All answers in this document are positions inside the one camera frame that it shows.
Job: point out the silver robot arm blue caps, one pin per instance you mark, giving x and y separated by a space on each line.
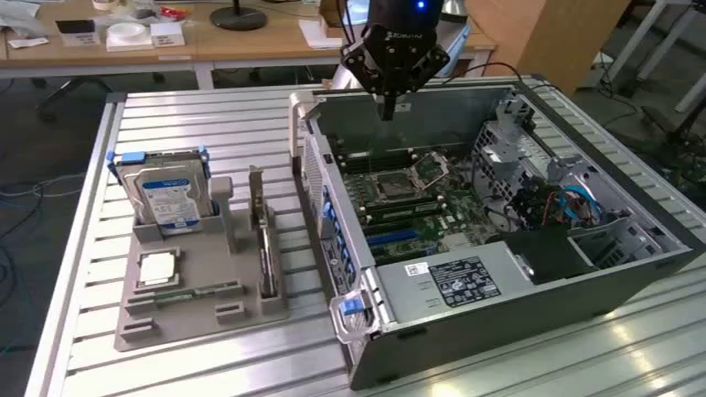
346 79

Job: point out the black round lamp base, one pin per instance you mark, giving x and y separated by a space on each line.
238 18

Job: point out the black and white box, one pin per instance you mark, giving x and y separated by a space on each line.
79 33

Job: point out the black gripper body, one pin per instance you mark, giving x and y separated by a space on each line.
399 45

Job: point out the green RAM stick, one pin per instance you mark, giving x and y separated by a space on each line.
182 293

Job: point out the metal socket cover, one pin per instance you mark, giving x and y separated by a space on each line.
433 165

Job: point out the grey parts rack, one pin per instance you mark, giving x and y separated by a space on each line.
192 331

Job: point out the black RAM stick white label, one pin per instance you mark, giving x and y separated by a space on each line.
409 210

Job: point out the silver CPU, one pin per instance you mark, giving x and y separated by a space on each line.
155 269

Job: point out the black open PC case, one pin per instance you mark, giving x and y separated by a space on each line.
523 326

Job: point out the white paper label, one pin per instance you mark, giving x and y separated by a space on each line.
27 42

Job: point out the CPU socket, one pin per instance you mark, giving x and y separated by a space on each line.
394 186

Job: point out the white booklet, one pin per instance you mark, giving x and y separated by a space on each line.
320 35

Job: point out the silver metal drive cage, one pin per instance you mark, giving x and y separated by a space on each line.
507 159

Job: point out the white flat box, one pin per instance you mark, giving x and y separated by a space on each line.
130 44

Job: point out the white labelled box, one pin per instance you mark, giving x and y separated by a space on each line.
167 37

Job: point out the silver chipset heatsink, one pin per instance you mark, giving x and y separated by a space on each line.
459 242

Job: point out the brown cardboard box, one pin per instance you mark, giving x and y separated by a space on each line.
331 10

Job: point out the silver disk bay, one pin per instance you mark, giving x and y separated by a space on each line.
634 244

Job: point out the red small packet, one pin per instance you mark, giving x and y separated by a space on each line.
172 13

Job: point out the beige tape roll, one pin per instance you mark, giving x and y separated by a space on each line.
103 5

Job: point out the wooden desk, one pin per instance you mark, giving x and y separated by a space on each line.
83 55
248 45

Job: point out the clear plastic bag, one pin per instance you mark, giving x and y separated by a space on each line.
21 20

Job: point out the blue expansion slot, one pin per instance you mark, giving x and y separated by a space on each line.
391 237

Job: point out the graphics card black fan shroud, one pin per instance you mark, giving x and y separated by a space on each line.
268 260

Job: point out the white table frame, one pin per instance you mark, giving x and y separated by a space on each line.
633 39

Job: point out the hard disk blue bracket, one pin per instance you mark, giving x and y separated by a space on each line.
166 198

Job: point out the grey power supply unit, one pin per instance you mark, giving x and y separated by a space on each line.
402 297

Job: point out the green motherboard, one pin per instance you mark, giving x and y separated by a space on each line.
458 215

